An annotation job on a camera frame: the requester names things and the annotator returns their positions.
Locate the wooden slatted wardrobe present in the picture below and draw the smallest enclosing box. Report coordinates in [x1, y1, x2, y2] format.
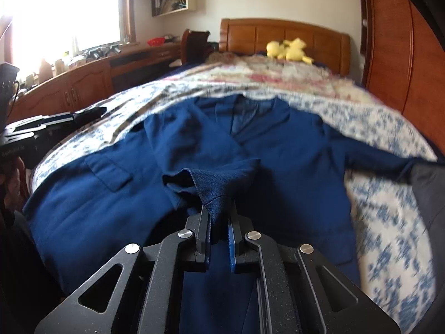
[357, 0, 445, 147]

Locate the wooden bed headboard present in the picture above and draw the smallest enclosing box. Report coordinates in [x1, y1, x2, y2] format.
[220, 18, 351, 77]

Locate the pink floral blanket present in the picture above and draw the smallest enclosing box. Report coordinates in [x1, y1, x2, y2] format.
[167, 51, 362, 102]

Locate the yellow plush toy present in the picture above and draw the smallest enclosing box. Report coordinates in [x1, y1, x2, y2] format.
[266, 38, 315, 65]

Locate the window with wooden frame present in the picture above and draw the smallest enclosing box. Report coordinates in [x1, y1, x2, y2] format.
[0, 0, 137, 77]

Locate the grey metal clutter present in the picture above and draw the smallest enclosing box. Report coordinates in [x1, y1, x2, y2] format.
[83, 45, 121, 59]

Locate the dark wooden chair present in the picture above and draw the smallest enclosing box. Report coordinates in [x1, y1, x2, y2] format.
[181, 30, 211, 67]

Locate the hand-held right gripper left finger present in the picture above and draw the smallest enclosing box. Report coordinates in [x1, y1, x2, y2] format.
[33, 203, 212, 334]

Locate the dark blue jacket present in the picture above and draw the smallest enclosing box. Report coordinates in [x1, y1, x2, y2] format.
[23, 94, 435, 334]

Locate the grey garment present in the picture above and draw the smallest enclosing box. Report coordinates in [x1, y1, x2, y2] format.
[409, 162, 445, 251]

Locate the black cloth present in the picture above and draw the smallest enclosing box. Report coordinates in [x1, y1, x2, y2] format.
[0, 198, 70, 334]

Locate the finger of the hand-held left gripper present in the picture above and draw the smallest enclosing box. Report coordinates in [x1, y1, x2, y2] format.
[14, 112, 76, 129]
[71, 107, 107, 124]

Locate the wooden bed with floral cover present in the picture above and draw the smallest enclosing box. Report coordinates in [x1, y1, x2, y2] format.
[29, 66, 439, 321]

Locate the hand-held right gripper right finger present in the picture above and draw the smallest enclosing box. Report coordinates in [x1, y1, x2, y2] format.
[228, 209, 412, 334]

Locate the long wooden desk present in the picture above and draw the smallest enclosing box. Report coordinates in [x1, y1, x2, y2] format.
[7, 41, 183, 123]

